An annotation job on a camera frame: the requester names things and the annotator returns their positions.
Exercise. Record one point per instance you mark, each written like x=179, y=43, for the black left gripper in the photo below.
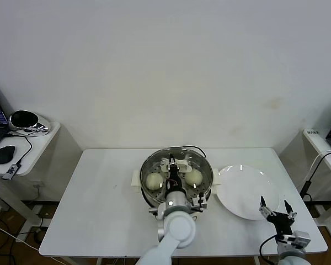
x=175, y=180

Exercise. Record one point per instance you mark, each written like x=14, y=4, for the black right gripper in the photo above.
x=281, y=225

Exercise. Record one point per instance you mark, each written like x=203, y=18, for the white steamed baozi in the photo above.
x=154, y=182
x=194, y=178

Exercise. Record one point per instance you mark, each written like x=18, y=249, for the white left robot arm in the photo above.
x=179, y=229

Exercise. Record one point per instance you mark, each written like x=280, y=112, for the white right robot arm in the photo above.
x=292, y=255

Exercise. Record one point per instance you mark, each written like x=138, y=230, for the perforated steel steamer basket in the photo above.
x=149, y=198

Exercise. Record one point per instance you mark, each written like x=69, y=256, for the white round plate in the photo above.
x=242, y=190

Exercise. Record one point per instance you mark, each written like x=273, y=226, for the shiny chrome black device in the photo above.
x=23, y=120

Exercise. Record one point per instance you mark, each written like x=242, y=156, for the small USB hub adapter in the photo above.
x=10, y=171

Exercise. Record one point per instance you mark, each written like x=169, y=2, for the black computer mouse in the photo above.
x=5, y=155

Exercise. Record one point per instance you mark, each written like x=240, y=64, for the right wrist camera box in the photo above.
x=300, y=239

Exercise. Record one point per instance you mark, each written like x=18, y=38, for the white wall socket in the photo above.
x=37, y=184

